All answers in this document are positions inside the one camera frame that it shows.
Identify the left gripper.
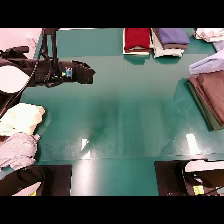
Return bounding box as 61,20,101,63
55,59,97,86

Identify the red T-shirt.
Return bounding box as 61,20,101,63
122,27,153,55

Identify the cream garment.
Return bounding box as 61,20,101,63
0,102,47,137

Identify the white garment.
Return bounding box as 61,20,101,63
151,29,186,59
193,27,224,44

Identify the pale lilac garment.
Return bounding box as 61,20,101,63
0,132,42,172

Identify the purple garment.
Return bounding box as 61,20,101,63
156,27,191,46

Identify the pale blue shirt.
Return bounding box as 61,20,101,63
188,48,224,76

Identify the brown garment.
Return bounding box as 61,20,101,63
187,70,224,128

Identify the dark green garment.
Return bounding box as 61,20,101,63
186,81,224,132

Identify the black cable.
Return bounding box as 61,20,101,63
0,61,38,120

